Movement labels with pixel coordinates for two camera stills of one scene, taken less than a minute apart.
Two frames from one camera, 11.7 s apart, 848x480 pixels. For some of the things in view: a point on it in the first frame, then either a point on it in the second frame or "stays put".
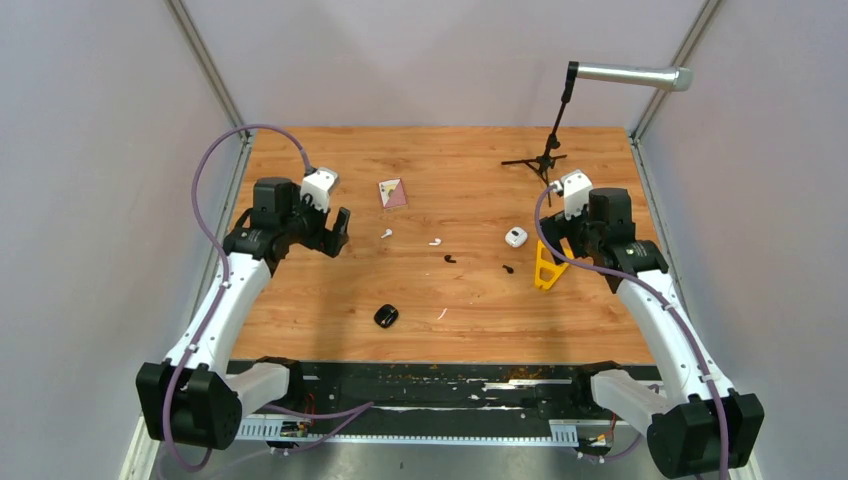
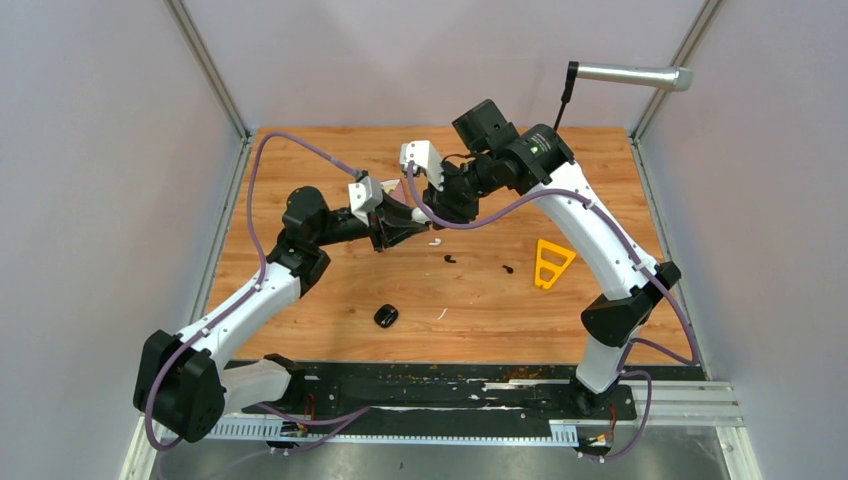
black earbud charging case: x=386 y=315 stays put
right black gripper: x=557 y=227 to x=444 y=204
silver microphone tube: x=675 y=78 stays put
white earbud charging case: x=516 y=236 to x=418 y=215
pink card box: x=392 y=194 stays put
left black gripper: x=327 y=241 to x=391 y=222
